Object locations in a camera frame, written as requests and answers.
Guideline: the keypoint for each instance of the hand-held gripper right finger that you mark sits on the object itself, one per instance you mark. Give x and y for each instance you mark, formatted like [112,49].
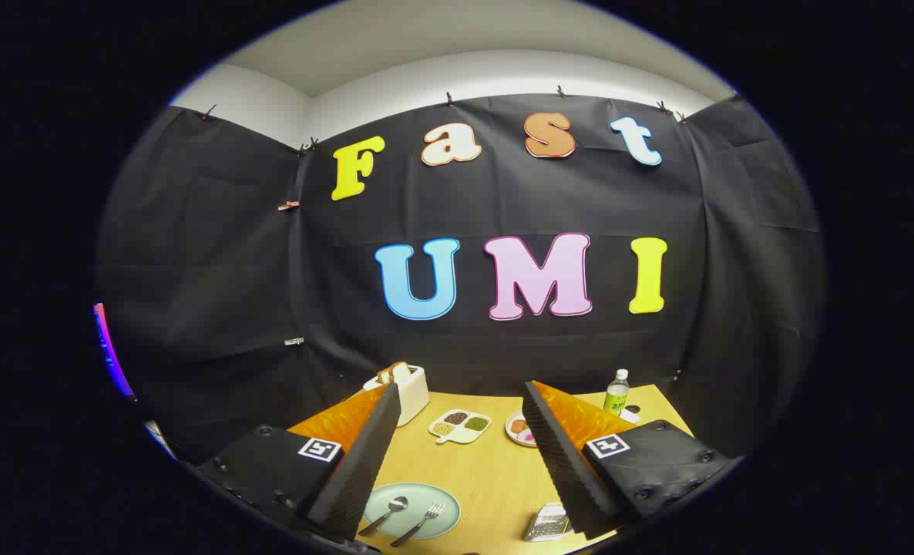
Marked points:
[561,462]

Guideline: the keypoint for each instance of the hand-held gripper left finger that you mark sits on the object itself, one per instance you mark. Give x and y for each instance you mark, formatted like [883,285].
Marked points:
[353,470]

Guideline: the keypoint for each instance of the white plate with food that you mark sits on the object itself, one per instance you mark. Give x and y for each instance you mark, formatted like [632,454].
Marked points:
[517,429]

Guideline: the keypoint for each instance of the metal cutlery rack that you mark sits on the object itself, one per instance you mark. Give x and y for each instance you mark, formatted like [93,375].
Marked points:
[547,524]

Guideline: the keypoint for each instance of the white coaster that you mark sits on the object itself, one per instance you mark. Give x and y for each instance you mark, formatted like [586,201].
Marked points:
[631,416]

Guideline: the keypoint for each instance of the green drink bottle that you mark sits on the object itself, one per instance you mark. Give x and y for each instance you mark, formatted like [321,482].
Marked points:
[616,397]

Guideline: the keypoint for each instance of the pale green plate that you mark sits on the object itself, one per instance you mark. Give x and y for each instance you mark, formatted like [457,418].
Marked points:
[435,493]

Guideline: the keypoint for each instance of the white toaster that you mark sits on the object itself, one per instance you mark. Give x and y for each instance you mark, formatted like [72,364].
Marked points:
[414,397]

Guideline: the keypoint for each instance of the white divided bean tray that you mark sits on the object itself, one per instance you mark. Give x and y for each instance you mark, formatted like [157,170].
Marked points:
[461,426]

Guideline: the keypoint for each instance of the toast slices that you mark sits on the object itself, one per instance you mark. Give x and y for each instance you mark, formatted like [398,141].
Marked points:
[395,372]

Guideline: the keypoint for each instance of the glowing computer screen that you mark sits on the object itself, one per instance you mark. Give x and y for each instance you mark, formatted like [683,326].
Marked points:
[110,354]

